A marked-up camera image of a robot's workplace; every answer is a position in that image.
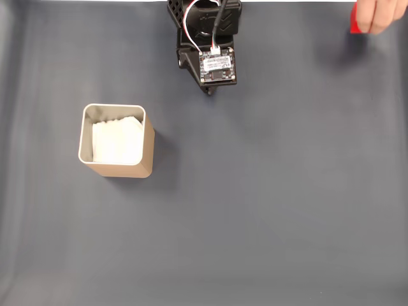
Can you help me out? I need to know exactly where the red cube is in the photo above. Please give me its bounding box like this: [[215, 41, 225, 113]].
[[349, 3, 372, 34]]

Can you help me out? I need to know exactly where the white paper in box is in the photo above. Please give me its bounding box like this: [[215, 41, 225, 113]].
[[92, 116, 145, 164]]

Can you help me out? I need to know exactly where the beige square box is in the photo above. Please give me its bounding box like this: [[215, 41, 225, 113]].
[[77, 103, 156, 179]]

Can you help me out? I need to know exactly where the person's hand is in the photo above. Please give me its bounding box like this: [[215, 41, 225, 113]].
[[354, 0, 408, 35]]

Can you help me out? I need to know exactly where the blue-grey table mat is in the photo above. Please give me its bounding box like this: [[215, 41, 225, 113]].
[[0, 1, 408, 306]]

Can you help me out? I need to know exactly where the camera circuit board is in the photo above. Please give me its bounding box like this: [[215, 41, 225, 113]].
[[198, 47, 238, 85]]

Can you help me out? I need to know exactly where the white and red wire bundle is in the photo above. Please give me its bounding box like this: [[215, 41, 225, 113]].
[[184, 0, 224, 55]]

